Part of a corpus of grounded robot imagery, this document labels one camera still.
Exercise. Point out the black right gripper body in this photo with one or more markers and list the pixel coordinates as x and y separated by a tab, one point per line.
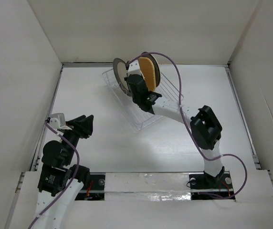
135	98

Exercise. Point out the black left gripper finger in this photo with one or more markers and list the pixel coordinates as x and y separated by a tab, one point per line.
86	125
77	123

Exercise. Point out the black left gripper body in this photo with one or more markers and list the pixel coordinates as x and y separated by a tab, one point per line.
72	136

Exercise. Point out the orange woven bamboo tray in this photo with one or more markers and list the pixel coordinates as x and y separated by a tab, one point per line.
148	70

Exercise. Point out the brown rimmed cream plate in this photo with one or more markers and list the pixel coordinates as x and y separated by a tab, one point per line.
120	72

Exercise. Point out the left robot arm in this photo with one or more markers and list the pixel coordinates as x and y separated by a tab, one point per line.
62	176

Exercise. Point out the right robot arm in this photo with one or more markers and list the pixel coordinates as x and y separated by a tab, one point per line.
202	124

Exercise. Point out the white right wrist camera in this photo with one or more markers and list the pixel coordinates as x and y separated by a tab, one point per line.
133	68

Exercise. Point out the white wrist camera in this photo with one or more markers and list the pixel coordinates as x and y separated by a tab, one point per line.
133	68
56	121

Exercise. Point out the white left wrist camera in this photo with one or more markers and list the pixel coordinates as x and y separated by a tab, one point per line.
56	121

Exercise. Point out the white wire dish rack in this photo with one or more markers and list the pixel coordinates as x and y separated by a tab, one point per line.
139	111

